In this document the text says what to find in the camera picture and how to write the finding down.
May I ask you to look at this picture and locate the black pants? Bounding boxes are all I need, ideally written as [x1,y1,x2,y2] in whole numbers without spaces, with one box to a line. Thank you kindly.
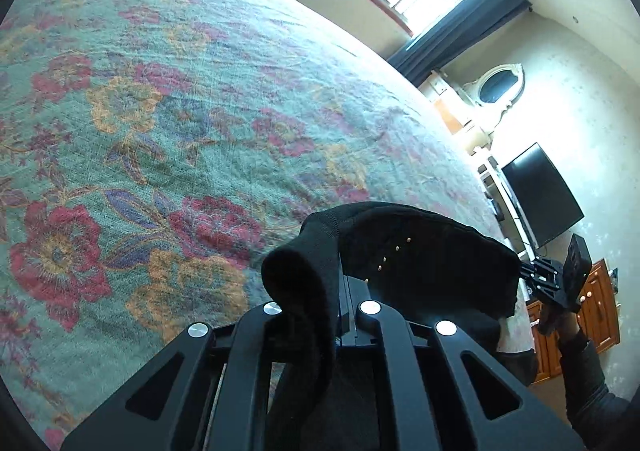
[262,202,520,450]

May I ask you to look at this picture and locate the right forearm dark sleeve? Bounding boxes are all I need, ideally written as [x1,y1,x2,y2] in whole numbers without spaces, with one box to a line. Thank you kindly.
[559,330,639,450]

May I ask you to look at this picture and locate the orange wooden cabinet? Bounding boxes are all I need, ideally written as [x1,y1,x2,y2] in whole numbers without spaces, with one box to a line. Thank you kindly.
[527,259,620,384]

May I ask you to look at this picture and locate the black flat television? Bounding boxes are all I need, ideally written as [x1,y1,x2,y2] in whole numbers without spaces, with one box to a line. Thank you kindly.
[501,143,584,249]

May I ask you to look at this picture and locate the white tv stand shelf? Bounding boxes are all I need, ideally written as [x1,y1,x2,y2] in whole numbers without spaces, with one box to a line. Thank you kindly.
[475,148,536,261]

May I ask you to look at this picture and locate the cream vanity dresser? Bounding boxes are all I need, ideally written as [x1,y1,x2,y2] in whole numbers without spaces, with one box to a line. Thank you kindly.
[419,70,492,156]

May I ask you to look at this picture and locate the white oval vanity mirror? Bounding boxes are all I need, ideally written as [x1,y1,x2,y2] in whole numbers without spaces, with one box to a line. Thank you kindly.
[462,63,525,133]

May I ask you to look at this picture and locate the dark blue right curtain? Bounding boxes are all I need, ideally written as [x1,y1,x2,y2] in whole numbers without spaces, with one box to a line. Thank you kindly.
[387,0,532,87]

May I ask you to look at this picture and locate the floral green bedspread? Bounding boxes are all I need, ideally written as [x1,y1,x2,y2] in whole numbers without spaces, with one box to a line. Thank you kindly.
[1,0,498,449]

